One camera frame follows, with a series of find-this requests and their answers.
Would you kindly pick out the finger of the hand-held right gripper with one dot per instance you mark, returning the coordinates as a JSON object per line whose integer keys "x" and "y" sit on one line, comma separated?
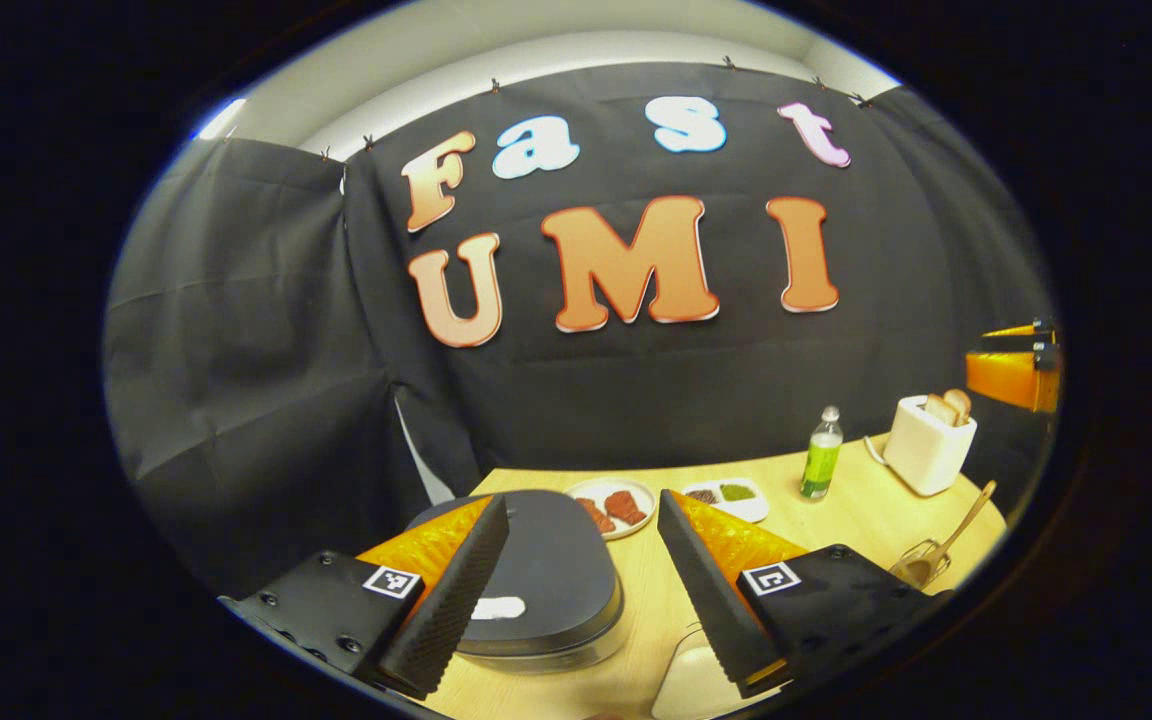
{"x": 1006, "y": 375}
{"x": 1031, "y": 332}

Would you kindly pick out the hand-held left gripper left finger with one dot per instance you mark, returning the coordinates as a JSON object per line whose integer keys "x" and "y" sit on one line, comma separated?
{"x": 451, "y": 610}

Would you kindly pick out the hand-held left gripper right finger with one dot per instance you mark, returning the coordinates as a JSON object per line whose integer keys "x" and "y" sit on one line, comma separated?
{"x": 706, "y": 600}

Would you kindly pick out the black silver rice cooker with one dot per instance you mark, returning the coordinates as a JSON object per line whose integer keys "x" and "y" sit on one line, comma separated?
{"x": 556, "y": 570}

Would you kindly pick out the wooden spoon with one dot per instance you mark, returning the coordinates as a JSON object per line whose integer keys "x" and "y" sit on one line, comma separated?
{"x": 966, "y": 525}

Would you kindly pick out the bread slice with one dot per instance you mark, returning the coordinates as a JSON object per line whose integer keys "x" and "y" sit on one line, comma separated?
{"x": 959, "y": 405}
{"x": 940, "y": 410}

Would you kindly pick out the divided white bean plate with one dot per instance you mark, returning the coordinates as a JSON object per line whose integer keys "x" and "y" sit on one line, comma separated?
{"x": 746, "y": 510}

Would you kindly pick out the white toaster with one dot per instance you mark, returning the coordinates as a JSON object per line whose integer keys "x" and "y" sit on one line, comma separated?
{"x": 926, "y": 460}

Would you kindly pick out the red meat piece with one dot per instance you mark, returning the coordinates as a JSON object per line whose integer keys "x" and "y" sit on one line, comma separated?
{"x": 626, "y": 507}
{"x": 596, "y": 515}

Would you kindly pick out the round white plate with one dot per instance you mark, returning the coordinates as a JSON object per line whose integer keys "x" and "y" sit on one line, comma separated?
{"x": 586, "y": 485}

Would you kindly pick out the green label drink bottle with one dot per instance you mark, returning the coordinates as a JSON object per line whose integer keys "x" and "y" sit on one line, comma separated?
{"x": 821, "y": 465}

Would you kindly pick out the ceiling light panel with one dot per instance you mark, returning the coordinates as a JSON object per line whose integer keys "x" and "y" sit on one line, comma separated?
{"x": 221, "y": 118}

